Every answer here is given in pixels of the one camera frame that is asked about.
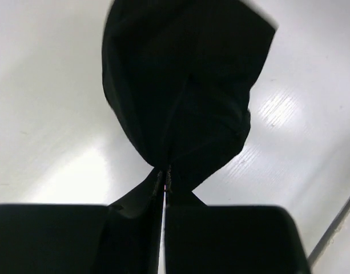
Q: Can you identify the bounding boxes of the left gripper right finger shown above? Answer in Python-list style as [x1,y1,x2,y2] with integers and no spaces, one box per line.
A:
[164,165,309,274]

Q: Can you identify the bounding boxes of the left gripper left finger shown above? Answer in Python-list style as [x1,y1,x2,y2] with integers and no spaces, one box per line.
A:
[0,170,163,273]

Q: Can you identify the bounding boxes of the black skirt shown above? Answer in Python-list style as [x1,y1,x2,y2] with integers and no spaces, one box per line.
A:
[101,0,277,195]

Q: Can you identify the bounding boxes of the aluminium table edge rail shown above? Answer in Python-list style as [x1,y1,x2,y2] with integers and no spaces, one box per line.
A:
[308,196,350,268]

